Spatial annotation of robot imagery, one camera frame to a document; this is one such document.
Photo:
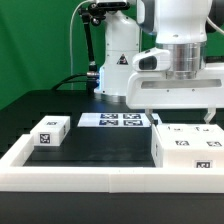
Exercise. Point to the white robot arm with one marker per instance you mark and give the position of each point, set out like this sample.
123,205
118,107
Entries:
134,26

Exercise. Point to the white U-shaped border frame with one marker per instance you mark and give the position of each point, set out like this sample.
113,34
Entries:
16,176

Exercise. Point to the white cabinet door panel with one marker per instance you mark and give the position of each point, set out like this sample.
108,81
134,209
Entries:
176,136

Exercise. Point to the white marker sheet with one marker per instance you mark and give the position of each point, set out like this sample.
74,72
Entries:
118,120

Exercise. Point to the white cabinet body box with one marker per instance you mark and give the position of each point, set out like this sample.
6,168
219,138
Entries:
206,151

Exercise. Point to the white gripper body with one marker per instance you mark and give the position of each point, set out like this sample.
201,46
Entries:
153,90

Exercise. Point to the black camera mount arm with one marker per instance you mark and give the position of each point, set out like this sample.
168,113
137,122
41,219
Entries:
94,14

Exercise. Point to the small white cabinet top block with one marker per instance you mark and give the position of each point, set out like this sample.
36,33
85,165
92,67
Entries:
51,130

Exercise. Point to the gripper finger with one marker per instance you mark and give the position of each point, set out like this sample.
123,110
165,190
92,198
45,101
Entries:
149,115
211,112

